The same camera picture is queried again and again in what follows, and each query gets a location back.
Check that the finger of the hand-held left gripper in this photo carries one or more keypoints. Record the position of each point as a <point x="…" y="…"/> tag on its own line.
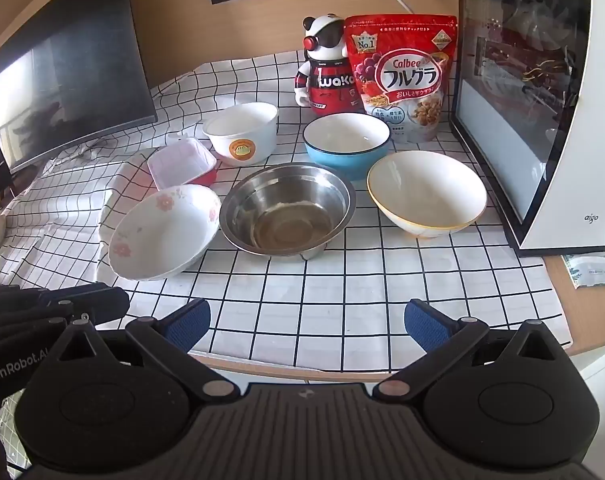
<point x="110" y="307"/>
<point x="72" y="291"/>

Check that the small white packet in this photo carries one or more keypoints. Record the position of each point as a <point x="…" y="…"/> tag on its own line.
<point x="592" y="270"/>

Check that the red rectangular plastic container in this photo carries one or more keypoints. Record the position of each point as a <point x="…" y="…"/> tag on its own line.
<point x="180" y="162"/>

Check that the white floral bowl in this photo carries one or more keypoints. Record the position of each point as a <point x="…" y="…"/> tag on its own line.
<point x="162" y="230"/>

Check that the stack of coloured plates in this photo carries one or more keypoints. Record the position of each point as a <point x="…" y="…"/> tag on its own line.
<point x="347" y="132"/>

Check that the red cereal bag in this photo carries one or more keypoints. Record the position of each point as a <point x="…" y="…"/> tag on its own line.
<point x="402" y="75"/>

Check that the stainless steel bowl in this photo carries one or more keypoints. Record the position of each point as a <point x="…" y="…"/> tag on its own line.
<point x="282" y="210"/>

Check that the black framed monitor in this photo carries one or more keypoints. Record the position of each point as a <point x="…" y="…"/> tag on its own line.
<point x="582" y="160"/>

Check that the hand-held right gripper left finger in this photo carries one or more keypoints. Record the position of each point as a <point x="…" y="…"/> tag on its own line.
<point x="190" y="325"/>

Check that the panda robot figure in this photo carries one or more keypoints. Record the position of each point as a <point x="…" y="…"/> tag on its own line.
<point x="332" y="85"/>

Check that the white paper bowl orange label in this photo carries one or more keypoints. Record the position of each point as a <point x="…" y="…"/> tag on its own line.
<point x="242" y="130"/>

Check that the white bowl yellow rim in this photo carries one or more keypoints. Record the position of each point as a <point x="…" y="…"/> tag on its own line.
<point x="422" y="195"/>

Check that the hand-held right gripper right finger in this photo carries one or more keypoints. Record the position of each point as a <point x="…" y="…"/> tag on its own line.
<point x="425" y="327"/>

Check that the black computer monitor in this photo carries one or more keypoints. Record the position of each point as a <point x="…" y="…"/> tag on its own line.
<point x="72" y="60"/>

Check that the white checked tablecloth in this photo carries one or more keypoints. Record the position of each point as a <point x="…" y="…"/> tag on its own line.
<point x="332" y="300"/>

